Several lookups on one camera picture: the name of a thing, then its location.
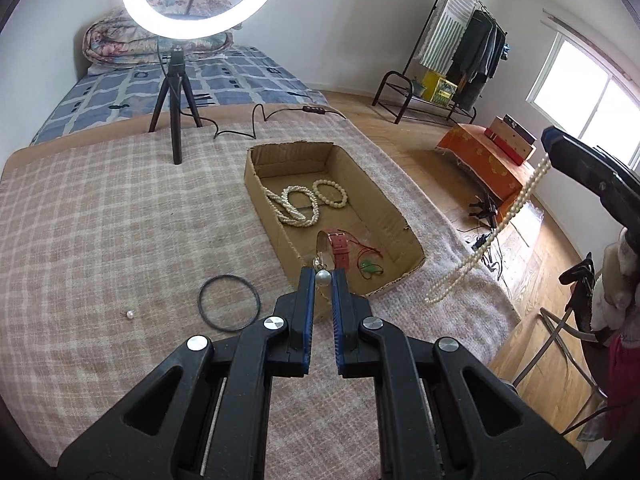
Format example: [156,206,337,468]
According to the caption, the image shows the floral folded quilt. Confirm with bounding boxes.
[82,7,236,67]

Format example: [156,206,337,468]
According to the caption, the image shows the curtain rail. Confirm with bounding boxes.
[542,7,636,83]

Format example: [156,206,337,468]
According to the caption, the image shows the cardboard box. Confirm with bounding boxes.
[244,141,427,298]

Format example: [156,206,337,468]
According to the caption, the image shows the metal folding chair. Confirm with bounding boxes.
[510,252,618,436]

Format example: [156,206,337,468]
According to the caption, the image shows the window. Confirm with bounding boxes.
[525,32,640,171]

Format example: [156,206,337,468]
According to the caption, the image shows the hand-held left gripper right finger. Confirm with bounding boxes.
[331,268,586,480]

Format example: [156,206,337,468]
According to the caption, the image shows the orange cloth covered table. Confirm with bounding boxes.
[435,122,546,226]

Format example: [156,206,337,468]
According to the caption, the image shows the stacked flat boxes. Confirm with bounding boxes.
[491,114,537,161]

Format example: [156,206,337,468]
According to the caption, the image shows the cream bead bracelet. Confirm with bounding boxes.
[312,178,348,209]

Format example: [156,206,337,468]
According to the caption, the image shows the long pearl necklace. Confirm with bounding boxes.
[426,156,552,305]

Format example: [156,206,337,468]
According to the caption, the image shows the pearl drop earring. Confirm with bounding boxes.
[312,255,333,288]

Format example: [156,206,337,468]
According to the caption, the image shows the twisted pearl bracelet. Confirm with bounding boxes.
[264,185,322,228]

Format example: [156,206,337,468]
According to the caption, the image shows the pile of clothes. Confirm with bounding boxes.
[559,230,640,443]

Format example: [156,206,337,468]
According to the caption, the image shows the red watch strap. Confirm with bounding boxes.
[317,229,353,271]

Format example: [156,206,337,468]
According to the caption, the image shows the black ring light cable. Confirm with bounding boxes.
[156,37,347,141]

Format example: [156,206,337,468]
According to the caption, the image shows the dark hanging clothes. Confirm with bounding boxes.
[445,7,507,111]

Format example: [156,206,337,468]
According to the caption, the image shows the red flat box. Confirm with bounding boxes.
[484,129,525,166]

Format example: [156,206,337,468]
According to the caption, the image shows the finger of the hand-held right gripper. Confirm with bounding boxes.
[541,127,640,228]

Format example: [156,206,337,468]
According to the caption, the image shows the black tripod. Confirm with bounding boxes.
[148,47,203,165]

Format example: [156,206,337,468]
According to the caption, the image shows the bed with blue patterned sheet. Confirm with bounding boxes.
[30,44,328,147]

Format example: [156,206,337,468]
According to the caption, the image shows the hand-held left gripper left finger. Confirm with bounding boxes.
[56,266,317,480]

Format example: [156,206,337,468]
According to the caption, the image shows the tangle of floor cables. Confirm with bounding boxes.
[457,220,511,281]

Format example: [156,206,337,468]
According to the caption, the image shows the striped hanging towel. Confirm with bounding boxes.
[419,0,480,73]

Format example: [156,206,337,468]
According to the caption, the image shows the black folded stand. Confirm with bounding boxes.
[469,199,501,221]

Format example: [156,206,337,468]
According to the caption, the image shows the yellow plastic crate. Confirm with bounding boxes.
[422,71,458,106]

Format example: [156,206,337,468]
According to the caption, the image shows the jade pendant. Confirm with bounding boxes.
[345,237,386,278]

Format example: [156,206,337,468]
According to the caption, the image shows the black ring bangle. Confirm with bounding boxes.
[198,275,261,332]

